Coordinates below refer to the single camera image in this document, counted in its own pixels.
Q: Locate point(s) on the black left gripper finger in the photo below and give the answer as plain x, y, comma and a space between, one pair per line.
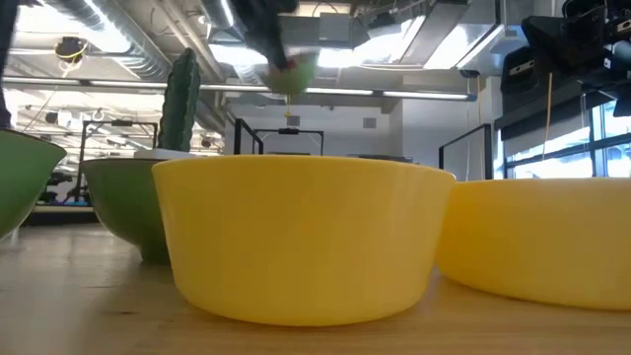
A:
281, 47

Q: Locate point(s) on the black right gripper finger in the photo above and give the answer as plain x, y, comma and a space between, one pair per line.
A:
559, 44
520, 79

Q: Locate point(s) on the green floral mini bowl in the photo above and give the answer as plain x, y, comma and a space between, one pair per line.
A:
293, 81
24, 187
128, 207

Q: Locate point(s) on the yellow mini bowl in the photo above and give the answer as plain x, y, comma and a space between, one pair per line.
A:
542, 241
301, 236

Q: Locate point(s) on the grey ceiling box unit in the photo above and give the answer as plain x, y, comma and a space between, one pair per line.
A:
335, 27

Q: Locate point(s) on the long ceiling light strip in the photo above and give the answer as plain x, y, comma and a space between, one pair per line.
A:
355, 92

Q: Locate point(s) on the black framed window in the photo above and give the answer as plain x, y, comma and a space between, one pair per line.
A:
557, 170

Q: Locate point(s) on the green cactus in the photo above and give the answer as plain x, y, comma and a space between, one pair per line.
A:
180, 98

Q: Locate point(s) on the black dome security camera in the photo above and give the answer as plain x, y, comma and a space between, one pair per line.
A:
469, 73

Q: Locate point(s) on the silver spiral air duct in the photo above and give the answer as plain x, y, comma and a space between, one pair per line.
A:
217, 12

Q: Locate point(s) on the grey wall vent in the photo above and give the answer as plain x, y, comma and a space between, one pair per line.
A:
293, 121
369, 122

